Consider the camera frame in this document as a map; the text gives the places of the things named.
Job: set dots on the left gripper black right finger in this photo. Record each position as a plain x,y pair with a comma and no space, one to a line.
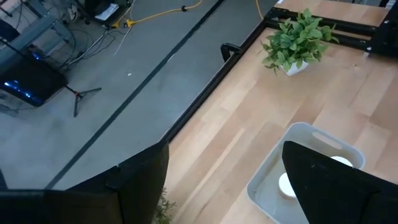
335,196

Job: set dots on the white plastic basket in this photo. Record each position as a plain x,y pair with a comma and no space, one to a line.
267,193

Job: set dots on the black computer blue light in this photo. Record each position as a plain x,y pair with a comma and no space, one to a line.
34,77

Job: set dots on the white paper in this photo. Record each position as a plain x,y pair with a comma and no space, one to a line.
107,12

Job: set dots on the black tripod stand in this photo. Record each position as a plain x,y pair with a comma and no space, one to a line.
77,95

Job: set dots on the black aluminium table frame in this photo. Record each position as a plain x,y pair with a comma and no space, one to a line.
186,117

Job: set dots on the grey desk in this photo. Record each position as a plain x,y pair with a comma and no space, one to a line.
37,31

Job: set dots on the leafy plant white pot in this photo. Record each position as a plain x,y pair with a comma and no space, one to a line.
295,40

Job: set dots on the black bag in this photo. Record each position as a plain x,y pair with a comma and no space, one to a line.
93,6

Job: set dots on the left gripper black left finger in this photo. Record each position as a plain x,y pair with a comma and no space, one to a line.
140,186

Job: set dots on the black table clamp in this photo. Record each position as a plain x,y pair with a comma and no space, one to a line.
230,46

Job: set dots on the orange pill bottle white cap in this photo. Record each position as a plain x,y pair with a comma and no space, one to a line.
342,160
285,186

